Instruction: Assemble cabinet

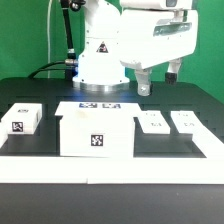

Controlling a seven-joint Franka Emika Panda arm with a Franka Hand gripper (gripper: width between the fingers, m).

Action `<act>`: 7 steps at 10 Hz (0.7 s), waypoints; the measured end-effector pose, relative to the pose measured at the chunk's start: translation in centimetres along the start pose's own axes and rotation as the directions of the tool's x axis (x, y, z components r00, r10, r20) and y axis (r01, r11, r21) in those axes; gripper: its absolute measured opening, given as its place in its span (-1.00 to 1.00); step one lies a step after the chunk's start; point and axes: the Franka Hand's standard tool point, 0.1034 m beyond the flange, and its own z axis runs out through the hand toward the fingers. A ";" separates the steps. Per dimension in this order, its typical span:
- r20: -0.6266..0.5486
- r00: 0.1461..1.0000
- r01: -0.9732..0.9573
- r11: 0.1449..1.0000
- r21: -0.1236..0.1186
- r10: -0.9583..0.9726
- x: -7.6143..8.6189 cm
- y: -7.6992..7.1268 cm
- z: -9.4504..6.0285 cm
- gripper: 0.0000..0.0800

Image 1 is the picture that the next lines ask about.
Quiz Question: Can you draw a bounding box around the white cable on wall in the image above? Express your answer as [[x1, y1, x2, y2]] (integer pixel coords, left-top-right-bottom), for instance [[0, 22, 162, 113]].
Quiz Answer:
[[46, 0, 54, 79]]

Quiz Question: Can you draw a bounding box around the white marker base sheet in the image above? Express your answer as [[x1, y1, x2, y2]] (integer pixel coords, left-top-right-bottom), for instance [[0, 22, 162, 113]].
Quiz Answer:
[[55, 101, 141, 117]]

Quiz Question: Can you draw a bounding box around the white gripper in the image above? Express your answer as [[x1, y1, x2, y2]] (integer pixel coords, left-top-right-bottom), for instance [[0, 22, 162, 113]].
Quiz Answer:
[[118, 9, 198, 96]]

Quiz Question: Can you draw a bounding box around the small white cabinet top block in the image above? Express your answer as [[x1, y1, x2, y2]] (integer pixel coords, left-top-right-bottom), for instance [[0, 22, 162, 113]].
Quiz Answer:
[[1, 103, 42, 134]]

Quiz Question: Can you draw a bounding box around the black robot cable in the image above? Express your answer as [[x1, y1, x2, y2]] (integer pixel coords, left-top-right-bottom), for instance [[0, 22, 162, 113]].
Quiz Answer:
[[27, 0, 86, 80]]

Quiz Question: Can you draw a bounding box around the white cabinet body box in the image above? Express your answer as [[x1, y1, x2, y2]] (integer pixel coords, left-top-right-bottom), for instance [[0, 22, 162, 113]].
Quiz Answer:
[[60, 112, 135, 159]]

